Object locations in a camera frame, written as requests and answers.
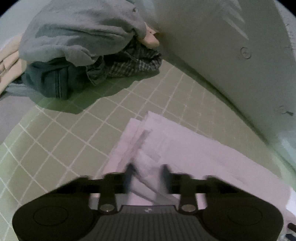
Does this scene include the white cloth garment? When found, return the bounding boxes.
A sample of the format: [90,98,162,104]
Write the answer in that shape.
[103,112,295,240]

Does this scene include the translucent plastic storage bag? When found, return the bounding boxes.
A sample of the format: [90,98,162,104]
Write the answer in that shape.
[0,0,296,176]

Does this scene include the dark plaid shirt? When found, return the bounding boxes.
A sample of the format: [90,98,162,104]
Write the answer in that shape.
[86,37,162,85]

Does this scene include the dark blue jeans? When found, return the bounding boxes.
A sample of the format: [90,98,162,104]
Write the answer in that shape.
[21,56,105,100]

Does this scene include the grey sweatshirt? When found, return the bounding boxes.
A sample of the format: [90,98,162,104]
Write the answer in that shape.
[18,1,147,66]

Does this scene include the beige folded garment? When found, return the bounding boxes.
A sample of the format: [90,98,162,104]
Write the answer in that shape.
[1,26,159,95]

